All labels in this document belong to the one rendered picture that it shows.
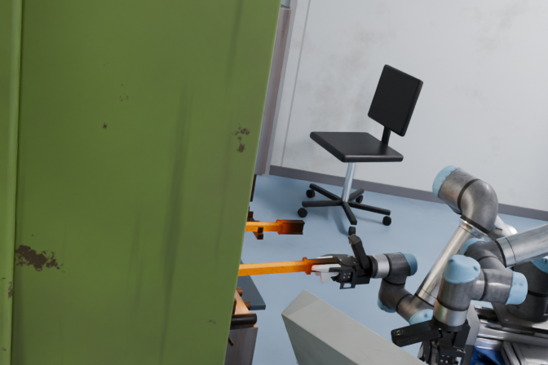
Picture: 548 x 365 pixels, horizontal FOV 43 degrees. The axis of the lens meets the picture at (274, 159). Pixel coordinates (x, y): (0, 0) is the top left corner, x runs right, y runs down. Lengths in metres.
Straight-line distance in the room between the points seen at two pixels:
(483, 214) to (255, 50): 1.08
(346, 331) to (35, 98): 0.76
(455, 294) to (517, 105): 3.99
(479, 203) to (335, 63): 3.27
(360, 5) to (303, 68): 0.62
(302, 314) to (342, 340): 0.11
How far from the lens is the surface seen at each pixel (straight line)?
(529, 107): 5.58
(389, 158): 4.71
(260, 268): 1.99
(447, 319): 1.67
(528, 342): 2.58
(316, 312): 1.50
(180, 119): 1.26
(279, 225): 2.35
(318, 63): 5.26
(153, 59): 1.22
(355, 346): 1.44
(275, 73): 1.59
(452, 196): 2.19
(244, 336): 1.91
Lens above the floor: 1.96
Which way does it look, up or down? 20 degrees down
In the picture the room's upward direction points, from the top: 9 degrees clockwise
